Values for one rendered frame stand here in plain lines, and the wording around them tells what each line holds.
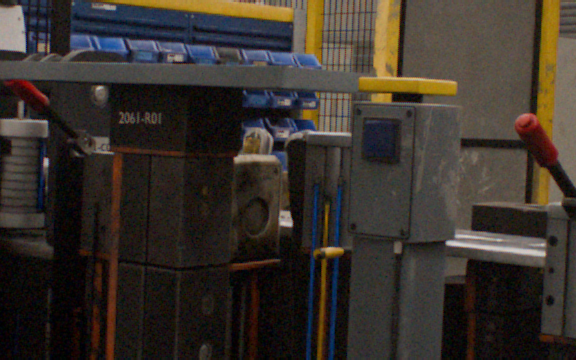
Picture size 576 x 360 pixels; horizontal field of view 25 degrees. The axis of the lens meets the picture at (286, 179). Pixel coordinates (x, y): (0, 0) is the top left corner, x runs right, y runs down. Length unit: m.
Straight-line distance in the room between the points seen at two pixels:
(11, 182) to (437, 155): 0.66
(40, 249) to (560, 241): 0.62
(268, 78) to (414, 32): 3.51
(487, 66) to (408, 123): 3.85
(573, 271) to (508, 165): 3.87
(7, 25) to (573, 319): 1.09
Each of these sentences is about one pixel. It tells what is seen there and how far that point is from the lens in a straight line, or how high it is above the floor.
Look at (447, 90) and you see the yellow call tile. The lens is 1.06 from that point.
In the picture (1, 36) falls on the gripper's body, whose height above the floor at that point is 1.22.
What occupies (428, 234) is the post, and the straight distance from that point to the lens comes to 1.04.
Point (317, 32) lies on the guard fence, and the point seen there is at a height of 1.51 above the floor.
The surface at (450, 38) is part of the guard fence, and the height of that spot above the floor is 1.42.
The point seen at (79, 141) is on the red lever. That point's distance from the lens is 1.43.
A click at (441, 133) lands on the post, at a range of 1.05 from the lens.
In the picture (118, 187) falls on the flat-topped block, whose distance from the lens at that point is 1.23.
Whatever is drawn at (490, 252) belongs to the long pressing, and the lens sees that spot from 1.31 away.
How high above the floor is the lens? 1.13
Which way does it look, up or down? 3 degrees down
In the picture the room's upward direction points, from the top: 3 degrees clockwise
